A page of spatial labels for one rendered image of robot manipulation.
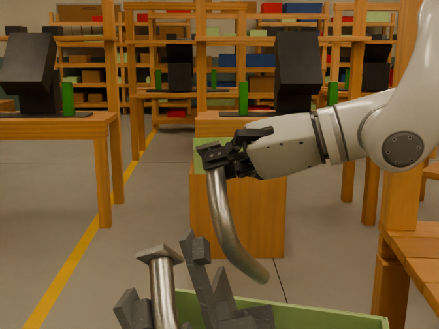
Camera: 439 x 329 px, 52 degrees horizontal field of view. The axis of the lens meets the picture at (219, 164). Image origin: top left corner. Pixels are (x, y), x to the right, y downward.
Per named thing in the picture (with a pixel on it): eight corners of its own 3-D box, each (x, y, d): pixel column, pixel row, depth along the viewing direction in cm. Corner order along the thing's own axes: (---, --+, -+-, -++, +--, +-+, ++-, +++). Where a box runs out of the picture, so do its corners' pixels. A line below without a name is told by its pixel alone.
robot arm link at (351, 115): (352, 172, 61) (343, 149, 70) (455, 148, 58) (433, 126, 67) (338, 115, 59) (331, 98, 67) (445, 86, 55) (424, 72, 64)
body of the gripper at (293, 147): (325, 135, 71) (257, 153, 74) (315, 95, 63) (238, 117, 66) (336, 175, 67) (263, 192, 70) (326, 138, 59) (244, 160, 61)
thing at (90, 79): (191, 114, 1020) (189, 10, 965) (57, 115, 1011) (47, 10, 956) (191, 111, 1073) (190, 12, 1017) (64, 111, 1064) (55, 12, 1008)
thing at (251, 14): (323, 132, 795) (330, -1, 740) (151, 133, 786) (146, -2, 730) (315, 127, 847) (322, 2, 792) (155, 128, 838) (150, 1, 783)
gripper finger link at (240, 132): (291, 135, 65) (265, 154, 69) (249, 117, 61) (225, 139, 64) (292, 141, 64) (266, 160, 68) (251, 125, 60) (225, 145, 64)
